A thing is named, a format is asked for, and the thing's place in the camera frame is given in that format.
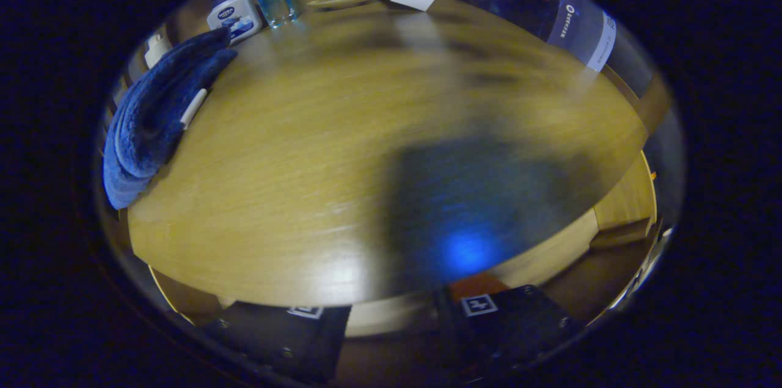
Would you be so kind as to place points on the white bottle with blue cap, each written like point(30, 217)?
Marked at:
point(235, 16)

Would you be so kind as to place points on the white pump bottle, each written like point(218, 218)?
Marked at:
point(157, 49)

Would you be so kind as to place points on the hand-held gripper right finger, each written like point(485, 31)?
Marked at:
point(519, 321)

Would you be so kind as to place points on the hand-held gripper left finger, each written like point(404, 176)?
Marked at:
point(275, 333)

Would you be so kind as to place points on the light purple book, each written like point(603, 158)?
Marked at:
point(605, 46)

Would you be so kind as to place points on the wooden cabinet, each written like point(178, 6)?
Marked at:
point(652, 108)

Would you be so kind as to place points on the blue folded towel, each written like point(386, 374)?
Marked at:
point(153, 113)

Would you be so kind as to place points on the wooden countertop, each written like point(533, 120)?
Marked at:
point(275, 162)

